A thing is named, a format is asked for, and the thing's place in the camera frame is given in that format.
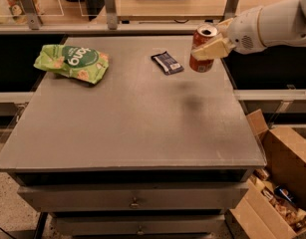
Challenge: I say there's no grey drawer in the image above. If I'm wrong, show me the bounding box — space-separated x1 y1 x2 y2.
18 182 248 213
53 215 224 236

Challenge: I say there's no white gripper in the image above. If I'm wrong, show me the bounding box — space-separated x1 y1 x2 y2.
191 6 266 61

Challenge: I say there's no left metal bracket post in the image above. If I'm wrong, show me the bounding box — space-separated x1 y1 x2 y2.
20 0 42 30

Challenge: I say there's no cardboard box with snacks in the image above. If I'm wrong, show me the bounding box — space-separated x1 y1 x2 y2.
226 110 306 239

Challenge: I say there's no red coke can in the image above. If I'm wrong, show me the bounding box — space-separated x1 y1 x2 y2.
189 23 218 73

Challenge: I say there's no green chip bag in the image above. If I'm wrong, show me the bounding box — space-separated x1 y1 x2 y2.
34 45 109 85

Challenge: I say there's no middle metal bracket post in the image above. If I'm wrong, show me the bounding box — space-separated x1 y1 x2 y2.
104 0 119 30

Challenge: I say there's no metal bracket post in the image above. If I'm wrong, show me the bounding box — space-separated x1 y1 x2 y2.
104 0 119 30
222 0 239 20
20 0 42 30

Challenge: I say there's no orange snack bag background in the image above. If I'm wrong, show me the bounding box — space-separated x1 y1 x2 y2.
6 0 41 24

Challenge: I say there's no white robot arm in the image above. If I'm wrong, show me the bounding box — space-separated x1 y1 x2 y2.
191 0 306 61

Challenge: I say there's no lower grey drawer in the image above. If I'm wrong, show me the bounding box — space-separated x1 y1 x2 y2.
53 215 224 236

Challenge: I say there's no right metal bracket post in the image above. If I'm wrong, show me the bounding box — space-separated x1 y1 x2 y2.
222 0 239 20

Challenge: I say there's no blue rxbar blueberry bar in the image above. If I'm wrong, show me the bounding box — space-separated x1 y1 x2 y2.
151 52 184 75

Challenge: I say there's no upper grey drawer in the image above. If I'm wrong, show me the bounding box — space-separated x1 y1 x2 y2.
18 182 248 213

